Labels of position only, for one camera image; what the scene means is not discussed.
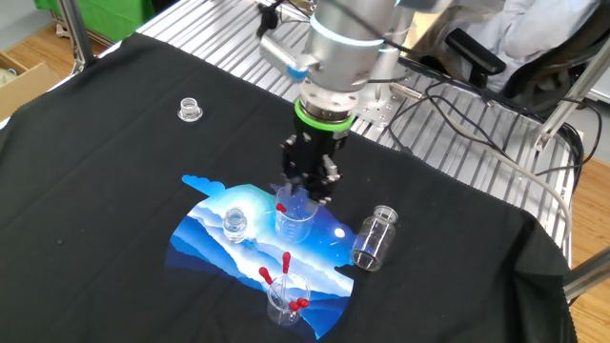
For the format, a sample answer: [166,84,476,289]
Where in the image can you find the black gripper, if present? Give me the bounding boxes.
[279,113,352,206]

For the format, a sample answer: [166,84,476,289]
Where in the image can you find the clear glass jar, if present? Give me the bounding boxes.
[350,204,399,272]

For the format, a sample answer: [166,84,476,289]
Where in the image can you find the small glass vial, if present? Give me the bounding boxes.
[222,207,249,244]

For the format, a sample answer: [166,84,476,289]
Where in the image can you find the large glass beaker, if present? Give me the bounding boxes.
[274,185,319,244]

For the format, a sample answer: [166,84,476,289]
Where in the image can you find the small glass beaker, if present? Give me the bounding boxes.
[265,271,312,328]

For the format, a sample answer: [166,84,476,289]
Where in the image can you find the clear glass stopper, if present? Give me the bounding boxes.
[176,97,204,124]

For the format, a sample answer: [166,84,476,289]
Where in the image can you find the black office chair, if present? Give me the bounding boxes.
[445,27,610,113]

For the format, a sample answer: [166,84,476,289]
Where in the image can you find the black cloth with blue print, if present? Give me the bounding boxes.
[0,32,580,343]

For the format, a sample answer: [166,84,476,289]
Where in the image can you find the green cloth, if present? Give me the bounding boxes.
[32,0,157,43]

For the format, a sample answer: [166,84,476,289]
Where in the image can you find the person in light shirt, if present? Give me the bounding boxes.
[414,0,600,94]

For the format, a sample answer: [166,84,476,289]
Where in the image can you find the brown cardboard box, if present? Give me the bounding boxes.
[0,50,61,123]

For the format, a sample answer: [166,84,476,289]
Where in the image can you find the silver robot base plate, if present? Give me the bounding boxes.
[355,71,423,129]

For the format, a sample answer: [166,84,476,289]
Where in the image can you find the wrist camera on silver bracket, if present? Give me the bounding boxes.
[256,32,315,82]

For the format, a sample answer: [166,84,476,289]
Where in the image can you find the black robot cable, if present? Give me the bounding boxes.
[254,0,416,85]

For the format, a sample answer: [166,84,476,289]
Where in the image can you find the grey hose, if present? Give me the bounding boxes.
[428,111,573,249]

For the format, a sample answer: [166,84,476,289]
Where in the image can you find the black table cable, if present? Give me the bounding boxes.
[385,56,604,178]

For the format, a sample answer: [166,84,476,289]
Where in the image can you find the aluminium frame post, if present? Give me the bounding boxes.
[532,35,610,152]
[57,0,99,76]
[561,247,610,302]

